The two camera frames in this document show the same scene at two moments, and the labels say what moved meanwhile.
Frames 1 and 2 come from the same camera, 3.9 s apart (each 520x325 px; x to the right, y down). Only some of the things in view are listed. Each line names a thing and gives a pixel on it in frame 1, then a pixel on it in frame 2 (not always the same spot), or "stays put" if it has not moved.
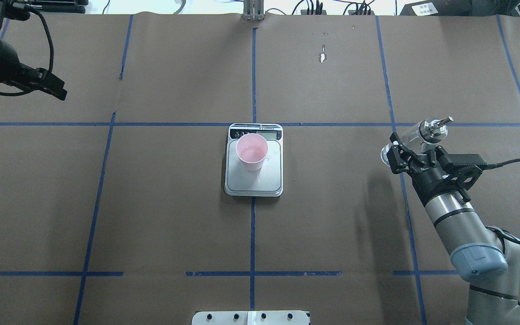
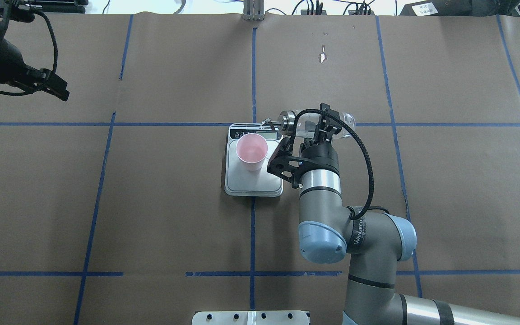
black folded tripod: (64, 6) stays put
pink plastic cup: (251, 149) stays put
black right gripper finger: (399, 156) -> (327, 125)
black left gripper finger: (54, 85) stays put
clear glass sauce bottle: (426, 134) -> (308, 124)
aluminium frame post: (253, 10) stays put
